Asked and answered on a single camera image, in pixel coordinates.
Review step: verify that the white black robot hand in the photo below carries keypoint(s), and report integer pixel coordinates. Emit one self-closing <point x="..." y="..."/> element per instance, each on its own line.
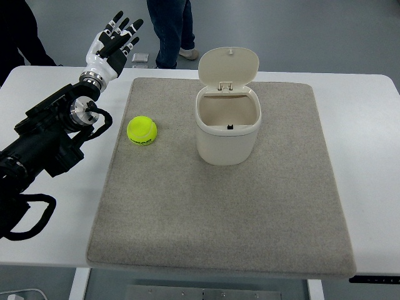
<point x="109" y="51"/>

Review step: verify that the yellow tennis ball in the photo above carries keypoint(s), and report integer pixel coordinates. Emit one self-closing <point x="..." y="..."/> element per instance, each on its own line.
<point x="141" y="130"/>

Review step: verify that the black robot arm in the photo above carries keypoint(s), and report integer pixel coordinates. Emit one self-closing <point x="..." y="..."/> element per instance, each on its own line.
<point x="50" y="139"/>

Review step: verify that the clear floor plate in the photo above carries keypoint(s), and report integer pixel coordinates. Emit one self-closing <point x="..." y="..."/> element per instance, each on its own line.
<point x="140" y="60"/>

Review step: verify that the person in blue jeans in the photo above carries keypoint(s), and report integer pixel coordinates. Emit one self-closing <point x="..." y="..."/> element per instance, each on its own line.
<point x="173" y="25"/>

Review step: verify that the person in black trousers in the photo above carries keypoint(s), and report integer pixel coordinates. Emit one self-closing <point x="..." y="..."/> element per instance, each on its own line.
<point x="19" y="38"/>

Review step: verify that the beige lidded bin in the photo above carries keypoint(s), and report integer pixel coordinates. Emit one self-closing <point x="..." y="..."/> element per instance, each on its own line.
<point x="227" y="111"/>

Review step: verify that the beige felt mat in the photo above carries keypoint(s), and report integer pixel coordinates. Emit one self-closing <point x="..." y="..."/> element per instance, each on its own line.
<point x="278" y="213"/>

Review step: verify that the white table leg left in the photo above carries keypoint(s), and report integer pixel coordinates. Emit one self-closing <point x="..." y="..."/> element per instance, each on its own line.
<point x="79" y="283"/>

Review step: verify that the white table leg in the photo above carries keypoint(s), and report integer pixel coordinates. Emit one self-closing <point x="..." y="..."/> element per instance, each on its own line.
<point x="79" y="283"/>
<point x="315" y="289"/>

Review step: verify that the white grey device on floor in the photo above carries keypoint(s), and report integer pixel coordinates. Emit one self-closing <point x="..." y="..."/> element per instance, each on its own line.
<point x="21" y="294"/>

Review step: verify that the white table leg right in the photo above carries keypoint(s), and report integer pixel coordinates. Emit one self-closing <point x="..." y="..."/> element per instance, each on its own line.
<point x="315" y="289"/>

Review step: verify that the black table control panel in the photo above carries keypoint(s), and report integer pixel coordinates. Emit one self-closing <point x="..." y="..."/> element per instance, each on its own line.
<point x="375" y="279"/>

